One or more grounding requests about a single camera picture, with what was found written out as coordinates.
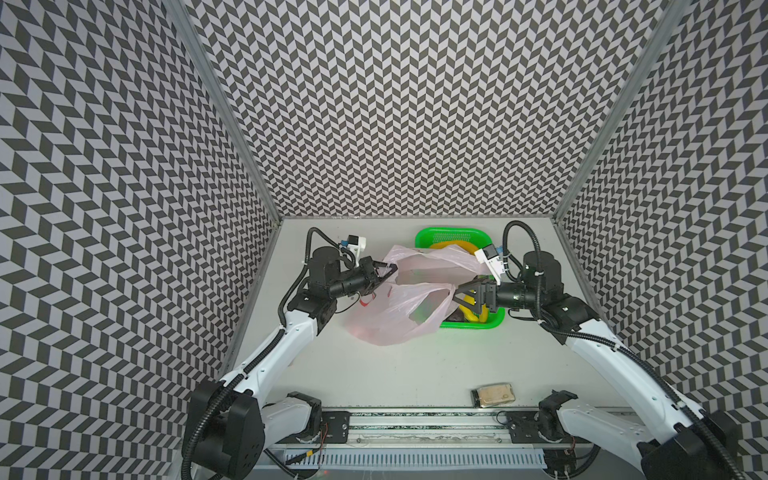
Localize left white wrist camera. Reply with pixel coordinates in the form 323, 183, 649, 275
338, 235, 367, 269

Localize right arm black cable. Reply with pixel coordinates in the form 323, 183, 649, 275
502, 220, 543, 265

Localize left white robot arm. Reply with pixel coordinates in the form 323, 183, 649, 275
180, 246, 398, 479

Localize pink printed plastic bag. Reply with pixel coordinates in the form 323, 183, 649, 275
344, 245, 490, 346

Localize tan sponge in wrapper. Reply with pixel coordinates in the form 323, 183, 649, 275
471, 383, 516, 408

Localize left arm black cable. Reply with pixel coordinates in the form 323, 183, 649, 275
304, 226, 349, 265

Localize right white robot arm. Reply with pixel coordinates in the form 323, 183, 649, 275
454, 245, 745, 479

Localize green plastic basket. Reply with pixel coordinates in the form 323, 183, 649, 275
414, 227, 505, 330

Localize yellow fake banana bunch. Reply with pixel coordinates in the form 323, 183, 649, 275
429, 239, 478, 254

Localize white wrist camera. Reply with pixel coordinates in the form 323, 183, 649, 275
474, 243, 506, 285
338, 235, 367, 269

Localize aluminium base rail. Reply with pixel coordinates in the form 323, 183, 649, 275
173, 405, 661, 480

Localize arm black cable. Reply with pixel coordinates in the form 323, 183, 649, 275
304, 226, 349, 265
502, 220, 543, 265

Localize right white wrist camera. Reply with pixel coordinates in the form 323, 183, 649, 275
474, 243, 506, 285

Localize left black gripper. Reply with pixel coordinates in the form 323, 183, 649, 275
328, 255, 398, 299

